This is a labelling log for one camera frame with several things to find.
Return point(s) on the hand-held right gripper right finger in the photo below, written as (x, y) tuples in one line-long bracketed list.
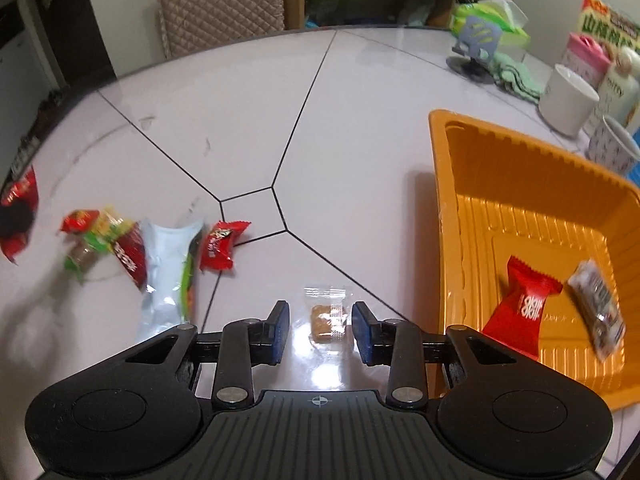
[(362, 332)]

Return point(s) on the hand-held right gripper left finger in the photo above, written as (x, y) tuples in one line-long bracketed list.
[(277, 332)]

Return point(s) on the clear brown candy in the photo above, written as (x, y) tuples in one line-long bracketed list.
[(322, 320)]

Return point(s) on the long green snack packet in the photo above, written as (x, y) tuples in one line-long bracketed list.
[(189, 280)]

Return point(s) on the red candy packet dark picture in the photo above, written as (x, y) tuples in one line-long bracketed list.
[(217, 247)]

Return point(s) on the white snack packet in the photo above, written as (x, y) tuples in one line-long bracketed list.
[(165, 280)]

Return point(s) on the red candy packet white print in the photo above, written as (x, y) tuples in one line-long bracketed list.
[(520, 310)]

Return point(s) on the dark red snack packet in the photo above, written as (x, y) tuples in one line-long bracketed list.
[(129, 257)]

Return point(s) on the orange plastic tray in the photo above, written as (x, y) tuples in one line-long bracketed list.
[(500, 210)]

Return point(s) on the small green snack packet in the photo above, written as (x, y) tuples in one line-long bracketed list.
[(85, 257)]

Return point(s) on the red yellow candy packet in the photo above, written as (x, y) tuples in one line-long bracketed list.
[(77, 220)]

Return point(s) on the silver brown snack packet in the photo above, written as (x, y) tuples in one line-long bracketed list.
[(597, 310)]

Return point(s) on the large red snack packet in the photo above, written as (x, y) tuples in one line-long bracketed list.
[(17, 200)]

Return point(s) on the green cloth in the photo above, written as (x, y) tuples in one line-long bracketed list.
[(517, 77)]

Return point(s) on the plain white mug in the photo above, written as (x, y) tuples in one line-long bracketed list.
[(565, 102)]

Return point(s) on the patterned white mug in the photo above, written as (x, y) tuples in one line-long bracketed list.
[(607, 147)]

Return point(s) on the grey phone stand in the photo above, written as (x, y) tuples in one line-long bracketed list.
[(477, 40)]

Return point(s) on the quilted beige chair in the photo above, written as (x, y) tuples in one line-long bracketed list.
[(220, 5)]

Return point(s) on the green tissue pack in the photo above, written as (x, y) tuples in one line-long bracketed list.
[(500, 20)]

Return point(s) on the pink lid cup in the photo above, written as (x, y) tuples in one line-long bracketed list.
[(582, 60)]

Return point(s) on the white bottle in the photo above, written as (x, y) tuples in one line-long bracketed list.
[(617, 85)]

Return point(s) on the dark wooden cabinet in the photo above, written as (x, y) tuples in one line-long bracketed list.
[(85, 10)]

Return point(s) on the green printed snack box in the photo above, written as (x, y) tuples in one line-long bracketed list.
[(610, 20)]

